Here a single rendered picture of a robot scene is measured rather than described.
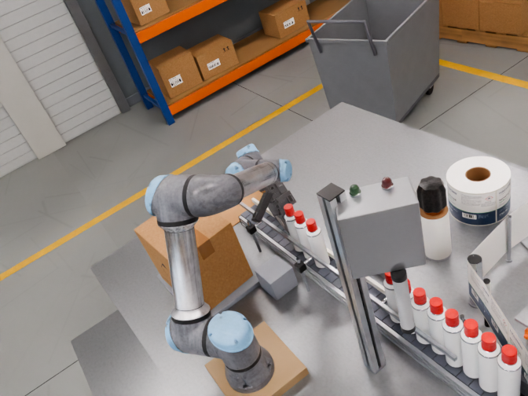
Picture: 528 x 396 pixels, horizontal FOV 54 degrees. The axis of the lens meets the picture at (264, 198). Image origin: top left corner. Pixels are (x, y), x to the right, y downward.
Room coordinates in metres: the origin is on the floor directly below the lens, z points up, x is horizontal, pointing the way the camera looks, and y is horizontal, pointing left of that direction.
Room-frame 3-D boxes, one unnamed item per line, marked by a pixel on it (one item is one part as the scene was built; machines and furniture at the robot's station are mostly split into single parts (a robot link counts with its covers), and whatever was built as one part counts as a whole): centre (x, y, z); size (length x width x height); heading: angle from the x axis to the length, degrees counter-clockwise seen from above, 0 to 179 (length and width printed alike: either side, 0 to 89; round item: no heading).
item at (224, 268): (1.46, 0.31, 0.99); 0.30 x 0.24 x 0.27; 27
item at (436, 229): (1.16, -0.48, 1.03); 0.09 x 0.09 x 0.30
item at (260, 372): (0.98, 0.22, 0.91); 0.15 x 0.15 x 0.10
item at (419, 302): (0.87, -0.30, 0.98); 0.05 x 0.05 x 0.20
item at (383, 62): (3.45, -1.13, 0.48); 0.89 x 0.63 x 0.96; 130
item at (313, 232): (1.29, -0.12, 0.98); 0.05 x 0.05 x 0.20
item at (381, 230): (0.85, -0.22, 1.38); 0.17 x 0.10 x 0.19; 79
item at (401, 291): (0.79, -0.23, 1.18); 0.04 x 0.04 x 0.21
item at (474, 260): (0.93, -0.48, 0.97); 0.05 x 0.05 x 0.19
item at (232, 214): (1.89, 0.15, 0.85); 0.30 x 0.26 x 0.04; 24
